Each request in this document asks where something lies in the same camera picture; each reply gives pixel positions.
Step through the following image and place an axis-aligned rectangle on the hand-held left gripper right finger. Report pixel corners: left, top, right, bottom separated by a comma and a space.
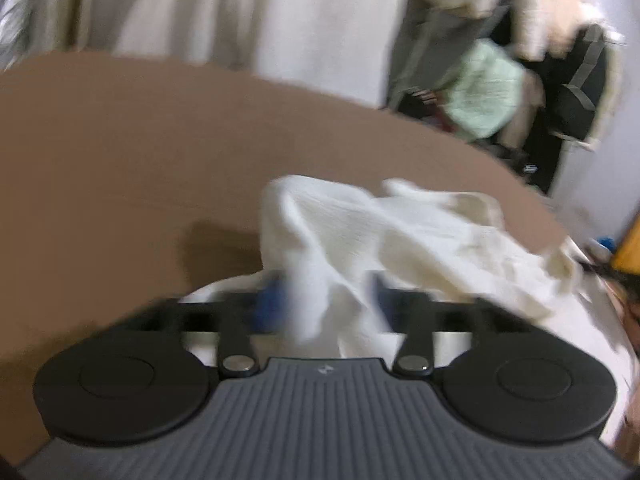
368, 270, 532, 377

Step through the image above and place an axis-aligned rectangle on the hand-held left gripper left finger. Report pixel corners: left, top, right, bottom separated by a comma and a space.
107, 271, 291, 379

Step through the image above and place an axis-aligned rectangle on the white fleece jacket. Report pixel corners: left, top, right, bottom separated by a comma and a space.
180, 174, 633, 411

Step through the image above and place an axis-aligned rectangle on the yellow container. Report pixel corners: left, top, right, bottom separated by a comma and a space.
611, 232, 640, 277

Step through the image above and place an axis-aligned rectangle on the light green quilted jacket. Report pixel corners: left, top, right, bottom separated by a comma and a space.
444, 40, 525, 141

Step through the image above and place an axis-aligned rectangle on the grey hanging garment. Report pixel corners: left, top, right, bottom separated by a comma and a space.
386, 0, 481, 111

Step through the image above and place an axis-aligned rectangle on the cream fluffy hanging robe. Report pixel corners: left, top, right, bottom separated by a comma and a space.
80, 0, 416, 107

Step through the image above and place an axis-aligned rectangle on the beige curtain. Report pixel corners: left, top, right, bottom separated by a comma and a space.
20, 0, 126, 61

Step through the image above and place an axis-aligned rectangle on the black bag with grey straps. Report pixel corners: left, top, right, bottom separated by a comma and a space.
530, 22, 621, 196

